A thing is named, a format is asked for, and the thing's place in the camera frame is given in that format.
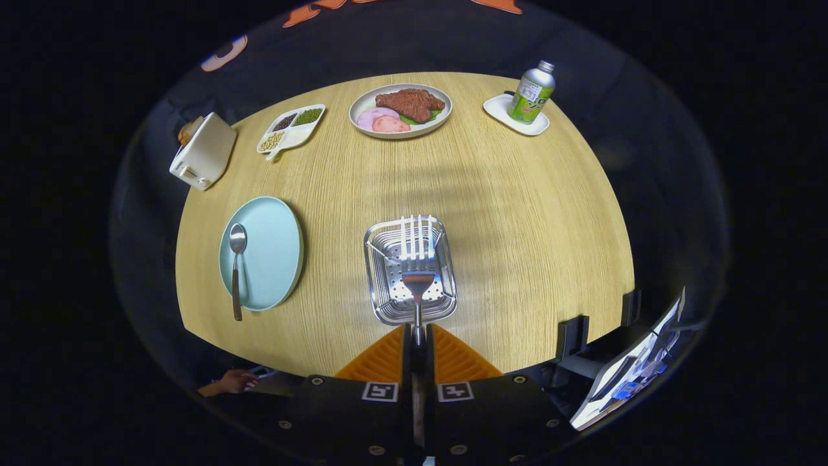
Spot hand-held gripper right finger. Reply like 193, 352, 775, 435
424, 324, 570, 464

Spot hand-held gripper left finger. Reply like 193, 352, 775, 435
268, 324, 415, 464

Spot metal spoon with brown handle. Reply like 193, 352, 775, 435
229, 223, 248, 322

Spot square metal basket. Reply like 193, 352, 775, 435
364, 216, 458, 326

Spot black table clamp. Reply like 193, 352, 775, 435
621, 290, 642, 327
556, 315, 591, 361

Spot pale blue plate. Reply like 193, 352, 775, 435
219, 196, 305, 312

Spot tablet screen on stand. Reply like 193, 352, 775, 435
569, 288, 686, 431

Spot pink ham slices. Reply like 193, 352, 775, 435
357, 107, 411, 133

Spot white divided dish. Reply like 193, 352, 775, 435
256, 104, 327, 161

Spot brown grilled steak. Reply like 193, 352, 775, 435
375, 89, 446, 124

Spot white plate with food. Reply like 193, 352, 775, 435
349, 83, 453, 140

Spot small white tray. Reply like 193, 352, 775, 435
483, 93, 550, 136

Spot green drink bottle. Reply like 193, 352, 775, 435
507, 60, 556, 124

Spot white toaster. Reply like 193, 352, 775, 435
169, 113, 237, 191

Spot toasted bread slice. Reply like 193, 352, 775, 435
178, 115, 205, 146

